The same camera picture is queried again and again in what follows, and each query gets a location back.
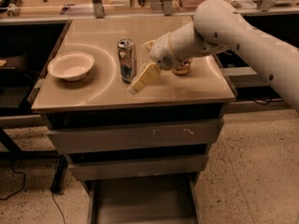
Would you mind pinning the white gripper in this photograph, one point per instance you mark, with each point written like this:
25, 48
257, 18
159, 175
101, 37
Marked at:
161, 54

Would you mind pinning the silver blue redbull can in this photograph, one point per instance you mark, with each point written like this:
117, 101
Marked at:
127, 59

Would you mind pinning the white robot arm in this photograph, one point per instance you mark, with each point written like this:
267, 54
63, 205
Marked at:
215, 28

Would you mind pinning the gold crumpled soda can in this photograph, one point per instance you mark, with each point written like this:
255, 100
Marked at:
183, 69

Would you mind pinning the grey drawer cabinet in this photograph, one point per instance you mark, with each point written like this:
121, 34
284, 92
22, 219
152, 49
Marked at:
138, 154

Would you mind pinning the top grey drawer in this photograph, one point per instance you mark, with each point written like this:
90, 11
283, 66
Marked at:
135, 136

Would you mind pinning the middle grey drawer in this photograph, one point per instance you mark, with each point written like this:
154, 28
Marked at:
139, 167

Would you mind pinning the open bottom grey drawer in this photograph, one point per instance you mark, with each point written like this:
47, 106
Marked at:
161, 199

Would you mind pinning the white bowl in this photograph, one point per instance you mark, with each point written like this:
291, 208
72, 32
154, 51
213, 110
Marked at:
71, 66

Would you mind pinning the black tool on bench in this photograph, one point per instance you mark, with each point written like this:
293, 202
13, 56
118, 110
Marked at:
10, 7

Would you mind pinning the black table leg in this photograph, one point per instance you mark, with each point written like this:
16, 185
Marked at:
59, 175

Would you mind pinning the grey metal post middle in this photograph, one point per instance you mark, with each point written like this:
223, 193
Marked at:
168, 0

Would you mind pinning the grey metal post left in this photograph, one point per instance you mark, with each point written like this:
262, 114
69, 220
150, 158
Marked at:
98, 9

